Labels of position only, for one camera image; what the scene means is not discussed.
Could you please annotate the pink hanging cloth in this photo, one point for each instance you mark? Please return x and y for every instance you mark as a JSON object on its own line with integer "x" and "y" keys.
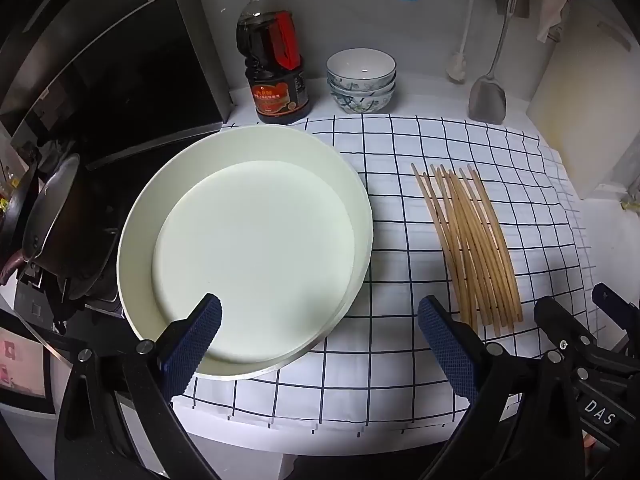
{"x": 550, "y": 5}

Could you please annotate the white floral bowl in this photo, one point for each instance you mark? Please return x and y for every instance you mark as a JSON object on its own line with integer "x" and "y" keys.
{"x": 361, "y": 102}
{"x": 360, "y": 65}
{"x": 360, "y": 88}

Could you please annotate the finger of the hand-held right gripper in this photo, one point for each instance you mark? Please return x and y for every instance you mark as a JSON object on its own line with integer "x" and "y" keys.
{"x": 565, "y": 327}
{"x": 620, "y": 315}

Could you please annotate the pink printed box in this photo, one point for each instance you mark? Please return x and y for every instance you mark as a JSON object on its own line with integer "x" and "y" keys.
{"x": 22, "y": 365}

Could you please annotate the pile of wooden chopsticks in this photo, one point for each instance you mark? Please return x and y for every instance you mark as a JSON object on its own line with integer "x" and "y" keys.
{"x": 475, "y": 260}

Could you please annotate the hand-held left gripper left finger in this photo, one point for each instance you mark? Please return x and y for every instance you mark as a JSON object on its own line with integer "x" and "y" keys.
{"x": 192, "y": 340}

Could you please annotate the white round plate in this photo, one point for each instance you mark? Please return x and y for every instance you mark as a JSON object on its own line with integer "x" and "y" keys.
{"x": 250, "y": 235}

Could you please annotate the metal spatula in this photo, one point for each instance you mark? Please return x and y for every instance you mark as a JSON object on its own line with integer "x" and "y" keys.
{"x": 487, "y": 100}

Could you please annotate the white cutting board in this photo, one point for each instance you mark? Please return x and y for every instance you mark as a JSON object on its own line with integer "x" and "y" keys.
{"x": 575, "y": 110}

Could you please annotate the white black checkered cloth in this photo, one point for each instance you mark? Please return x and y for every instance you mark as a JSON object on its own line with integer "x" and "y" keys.
{"x": 390, "y": 360}

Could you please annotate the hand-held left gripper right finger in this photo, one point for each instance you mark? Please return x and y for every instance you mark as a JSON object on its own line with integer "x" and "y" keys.
{"x": 447, "y": 340}

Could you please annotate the dark soy sauce bottle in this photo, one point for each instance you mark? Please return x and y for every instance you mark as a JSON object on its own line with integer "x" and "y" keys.
{"x": 272, "y": 90}

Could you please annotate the dark cooking pot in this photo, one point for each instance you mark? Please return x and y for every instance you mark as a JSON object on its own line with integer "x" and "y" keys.
{"x": 65, "y": 220}

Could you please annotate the black wok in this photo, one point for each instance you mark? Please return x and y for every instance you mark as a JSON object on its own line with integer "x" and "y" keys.
{"x": 20, "y": 195}

